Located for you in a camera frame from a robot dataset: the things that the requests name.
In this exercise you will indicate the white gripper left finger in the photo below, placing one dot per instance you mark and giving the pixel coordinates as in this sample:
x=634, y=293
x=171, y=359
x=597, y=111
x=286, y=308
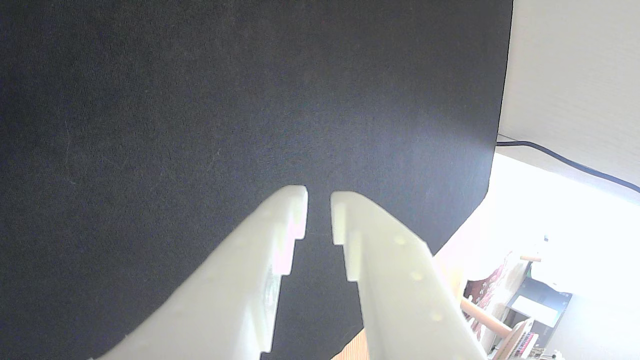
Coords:
x=225, y=290

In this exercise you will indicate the red patterned cloth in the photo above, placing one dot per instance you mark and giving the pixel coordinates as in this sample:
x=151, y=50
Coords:
x=492, y=285

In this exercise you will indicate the black mouse mat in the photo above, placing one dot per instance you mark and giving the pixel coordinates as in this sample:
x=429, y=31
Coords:
x=150, y=100

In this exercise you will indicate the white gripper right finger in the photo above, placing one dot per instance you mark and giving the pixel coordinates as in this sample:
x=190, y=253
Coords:
x=400, y=300

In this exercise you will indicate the dark blue box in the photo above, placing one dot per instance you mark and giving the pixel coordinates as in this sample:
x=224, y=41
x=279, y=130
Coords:
x=542, y=295

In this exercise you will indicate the stack of books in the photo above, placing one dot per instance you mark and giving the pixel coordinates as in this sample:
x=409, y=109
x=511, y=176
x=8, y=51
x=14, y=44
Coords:
x=525, y=342

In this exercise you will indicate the wooden pole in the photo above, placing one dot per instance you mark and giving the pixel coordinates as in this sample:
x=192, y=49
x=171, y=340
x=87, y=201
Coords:
x=482, y=315

